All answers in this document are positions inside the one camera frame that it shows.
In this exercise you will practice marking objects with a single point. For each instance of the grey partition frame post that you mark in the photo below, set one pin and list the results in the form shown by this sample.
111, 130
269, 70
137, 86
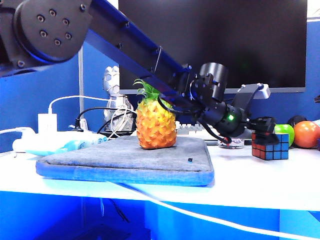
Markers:
81, 87

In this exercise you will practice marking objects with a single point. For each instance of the black computer monitor with stand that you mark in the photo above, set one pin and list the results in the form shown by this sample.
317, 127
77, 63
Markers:
250, 37

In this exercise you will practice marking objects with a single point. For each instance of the grey fabric laptop sleeve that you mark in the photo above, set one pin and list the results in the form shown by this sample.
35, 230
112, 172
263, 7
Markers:
125, 162

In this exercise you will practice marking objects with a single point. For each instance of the white power adapter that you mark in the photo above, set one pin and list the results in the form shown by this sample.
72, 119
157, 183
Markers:
47, 123

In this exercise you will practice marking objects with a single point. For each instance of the Rubik's cube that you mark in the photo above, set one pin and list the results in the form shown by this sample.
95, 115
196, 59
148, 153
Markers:
275, 151

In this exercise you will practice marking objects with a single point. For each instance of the silver robot figurine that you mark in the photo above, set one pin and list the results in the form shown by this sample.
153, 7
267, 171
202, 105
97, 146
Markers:
112, 82

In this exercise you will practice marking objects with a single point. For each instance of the green apple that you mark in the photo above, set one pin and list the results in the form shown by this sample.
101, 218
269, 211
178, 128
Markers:
285, 132

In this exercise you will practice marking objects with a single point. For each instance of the red-orange apple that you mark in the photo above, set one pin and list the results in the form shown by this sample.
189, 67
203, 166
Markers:
306, 135

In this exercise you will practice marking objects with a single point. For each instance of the orange toy pineapple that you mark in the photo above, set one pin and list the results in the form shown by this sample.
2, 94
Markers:
155, 127

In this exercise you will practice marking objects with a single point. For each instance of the clear printed drinking glass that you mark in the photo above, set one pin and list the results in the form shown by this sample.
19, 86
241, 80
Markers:
232, 144

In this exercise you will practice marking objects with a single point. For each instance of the white power strip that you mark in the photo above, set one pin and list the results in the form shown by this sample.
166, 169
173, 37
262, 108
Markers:
20, 146

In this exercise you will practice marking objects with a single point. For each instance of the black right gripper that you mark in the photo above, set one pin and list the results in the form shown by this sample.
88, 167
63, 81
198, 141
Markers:
235, 122

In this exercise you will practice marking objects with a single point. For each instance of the dark round ball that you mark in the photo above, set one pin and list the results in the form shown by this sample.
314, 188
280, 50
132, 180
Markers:
296, 120

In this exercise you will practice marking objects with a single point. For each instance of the white and grey keyboard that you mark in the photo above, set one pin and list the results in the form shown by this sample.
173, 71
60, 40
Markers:
190, 130

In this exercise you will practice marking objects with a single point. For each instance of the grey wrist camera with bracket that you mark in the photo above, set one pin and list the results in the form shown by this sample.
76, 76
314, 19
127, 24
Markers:
257, 90

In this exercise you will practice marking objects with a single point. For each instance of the black and blue right robot arm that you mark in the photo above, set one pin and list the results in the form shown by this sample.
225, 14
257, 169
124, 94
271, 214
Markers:
50, 30

